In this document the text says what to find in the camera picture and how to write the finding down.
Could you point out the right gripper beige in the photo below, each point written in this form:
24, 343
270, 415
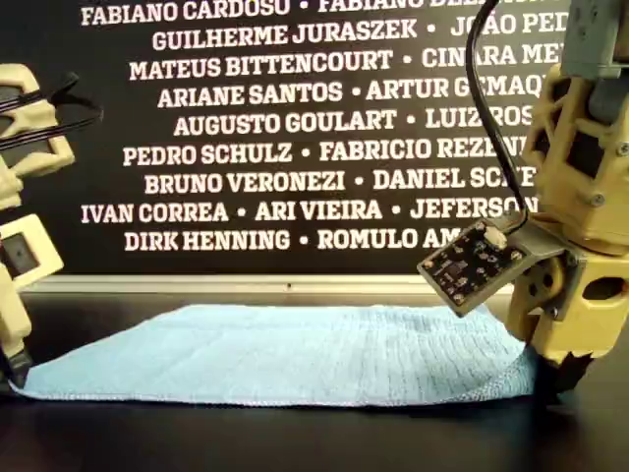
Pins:
599, 324

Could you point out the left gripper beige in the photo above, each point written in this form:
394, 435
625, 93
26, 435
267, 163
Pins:
10, 192

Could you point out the light blue microfiber cloth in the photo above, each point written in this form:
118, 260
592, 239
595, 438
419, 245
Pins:
275, 354

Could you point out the left beige robot arm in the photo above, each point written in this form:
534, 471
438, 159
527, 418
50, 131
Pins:
63, 157

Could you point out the black panel with white names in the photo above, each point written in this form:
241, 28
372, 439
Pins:
64, 39

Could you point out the left wrist camera beige frame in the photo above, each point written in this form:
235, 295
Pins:
48, 258

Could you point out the right wrist camera grey bracket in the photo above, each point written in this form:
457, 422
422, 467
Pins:
535, 246

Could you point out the right wrist camera circuit board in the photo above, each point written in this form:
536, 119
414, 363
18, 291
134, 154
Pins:
467, 270

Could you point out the aluminium table frame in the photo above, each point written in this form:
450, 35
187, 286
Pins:
196, 284

